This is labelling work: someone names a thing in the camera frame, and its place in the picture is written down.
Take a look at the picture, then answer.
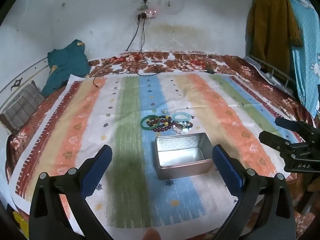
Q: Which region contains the striped colourful cloth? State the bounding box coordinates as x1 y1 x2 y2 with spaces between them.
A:
9 72 300 239

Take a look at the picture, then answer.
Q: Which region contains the multicolour bead bracelet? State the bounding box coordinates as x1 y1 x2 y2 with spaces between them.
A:
146 114 176 129

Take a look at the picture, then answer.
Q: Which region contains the white wire rack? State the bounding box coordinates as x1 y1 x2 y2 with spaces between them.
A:
244 55 296 96

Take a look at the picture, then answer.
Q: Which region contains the dark red bead bracelet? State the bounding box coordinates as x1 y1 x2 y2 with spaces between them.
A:
152 120 176 133

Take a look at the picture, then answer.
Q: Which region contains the blue dotted curtain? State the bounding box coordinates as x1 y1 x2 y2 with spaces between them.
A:
289 0 319 117

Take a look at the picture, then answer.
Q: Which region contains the grey plaid pillow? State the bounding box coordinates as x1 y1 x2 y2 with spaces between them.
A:
1 81 44 135

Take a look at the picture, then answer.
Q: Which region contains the pink power strip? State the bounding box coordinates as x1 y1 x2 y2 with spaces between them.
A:
137 9 158 20

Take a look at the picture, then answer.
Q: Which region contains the silver metal tin box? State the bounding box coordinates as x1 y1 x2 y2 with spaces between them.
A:
155 133 213 180

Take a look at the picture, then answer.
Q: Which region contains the person's hand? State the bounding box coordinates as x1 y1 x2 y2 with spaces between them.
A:
142 228 161 240

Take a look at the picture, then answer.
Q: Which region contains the green jade bangle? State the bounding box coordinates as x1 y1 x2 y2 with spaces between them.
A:
140 115 160 131

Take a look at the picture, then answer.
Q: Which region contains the teal garment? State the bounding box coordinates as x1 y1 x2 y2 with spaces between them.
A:
41 40 91 98

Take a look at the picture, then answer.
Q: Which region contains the black small device on bed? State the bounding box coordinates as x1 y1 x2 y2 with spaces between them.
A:
206 69 215 74

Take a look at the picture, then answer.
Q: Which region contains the black charger cable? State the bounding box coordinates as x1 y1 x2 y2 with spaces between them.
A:
93 15 151 88

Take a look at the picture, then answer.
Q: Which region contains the brown hanging jacket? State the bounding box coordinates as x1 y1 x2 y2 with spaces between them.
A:
247 0 302 75

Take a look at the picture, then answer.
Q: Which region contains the white shell bracelet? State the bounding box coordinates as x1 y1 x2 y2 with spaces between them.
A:
172 125 190 134

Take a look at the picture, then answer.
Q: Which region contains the light blue bead bracelet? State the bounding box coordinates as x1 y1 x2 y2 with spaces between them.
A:
172 112 192 123

